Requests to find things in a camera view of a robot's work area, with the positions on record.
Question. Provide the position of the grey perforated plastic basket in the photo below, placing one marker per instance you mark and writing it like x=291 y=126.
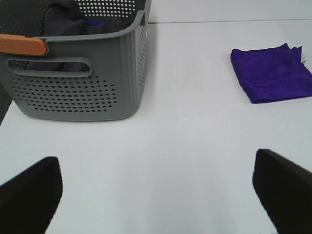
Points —
x=112 y=88

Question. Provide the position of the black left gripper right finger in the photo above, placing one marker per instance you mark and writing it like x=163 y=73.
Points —
x=285 y=192

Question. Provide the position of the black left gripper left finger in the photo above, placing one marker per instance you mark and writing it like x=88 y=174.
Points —
x=29 y=200

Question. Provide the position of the dark grey cloth in basket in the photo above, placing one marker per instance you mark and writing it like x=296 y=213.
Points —
x=66 y=19

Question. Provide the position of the blue cloth in basket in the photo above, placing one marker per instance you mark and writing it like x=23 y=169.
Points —
x=89 y=22

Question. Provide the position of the purple towel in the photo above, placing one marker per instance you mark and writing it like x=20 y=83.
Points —
x=272 y=74

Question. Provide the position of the orange basket handle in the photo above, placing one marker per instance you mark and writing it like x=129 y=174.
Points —
x=22 y=45

